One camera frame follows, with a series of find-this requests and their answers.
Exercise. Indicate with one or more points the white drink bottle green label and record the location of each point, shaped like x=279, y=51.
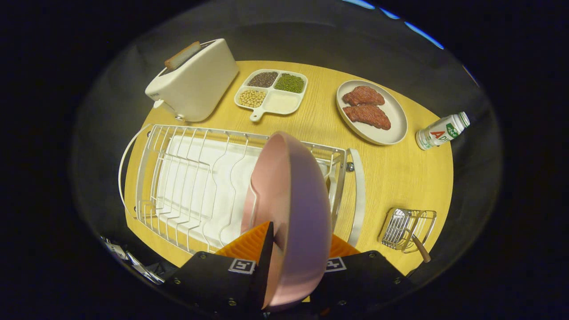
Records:
x=440, y=132

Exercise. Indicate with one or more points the white drip tray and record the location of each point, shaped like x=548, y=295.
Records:
x=222, y=178

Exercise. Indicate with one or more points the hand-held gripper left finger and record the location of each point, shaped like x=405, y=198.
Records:
x=265, y=271

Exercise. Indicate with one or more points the white divided bean tray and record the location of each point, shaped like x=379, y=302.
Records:
x=282, y=103

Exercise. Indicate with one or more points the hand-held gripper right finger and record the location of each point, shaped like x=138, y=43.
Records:
x=364, y=280

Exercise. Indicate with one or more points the beige oval plate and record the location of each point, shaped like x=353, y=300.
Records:
x=393, y=120

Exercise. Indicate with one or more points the red meat slice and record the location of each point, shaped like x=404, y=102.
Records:
x=363, y=95
x=368, y=116

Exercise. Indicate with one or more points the pink plate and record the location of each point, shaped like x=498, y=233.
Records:
x=298, y=213

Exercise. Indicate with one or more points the bread slice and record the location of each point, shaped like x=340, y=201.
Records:
x=182, y=55

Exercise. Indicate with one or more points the white toaster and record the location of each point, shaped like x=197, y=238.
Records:
x=200, y=84

